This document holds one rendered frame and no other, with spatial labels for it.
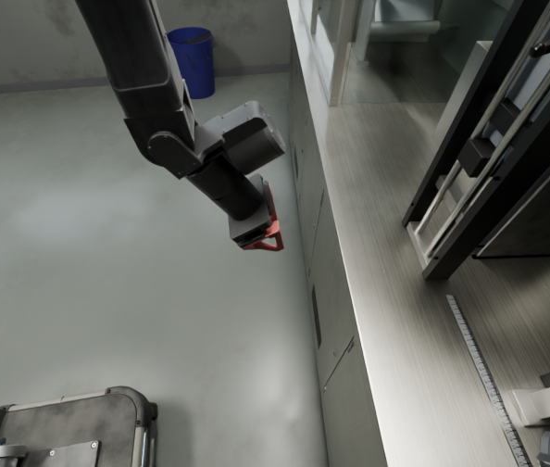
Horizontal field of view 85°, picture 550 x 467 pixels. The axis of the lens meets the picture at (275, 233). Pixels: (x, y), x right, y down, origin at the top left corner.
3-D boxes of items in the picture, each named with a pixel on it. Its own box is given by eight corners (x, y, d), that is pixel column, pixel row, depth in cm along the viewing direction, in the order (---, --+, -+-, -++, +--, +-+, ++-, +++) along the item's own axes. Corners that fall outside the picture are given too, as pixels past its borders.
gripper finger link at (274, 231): (292, 219, 52) (264, 187, 46) (301, 252, 48) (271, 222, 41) (259, 234, 54) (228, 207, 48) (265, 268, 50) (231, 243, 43)
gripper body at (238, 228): (265, 179, 48) (238, 147, 43) (275, 227, 42) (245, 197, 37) (231, 196, 50) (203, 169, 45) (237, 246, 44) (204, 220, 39)
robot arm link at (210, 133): (147, 103, 36) (139, 147, 30) (227, 44, 32) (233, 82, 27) (212, 167, 44) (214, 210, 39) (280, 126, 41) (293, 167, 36)
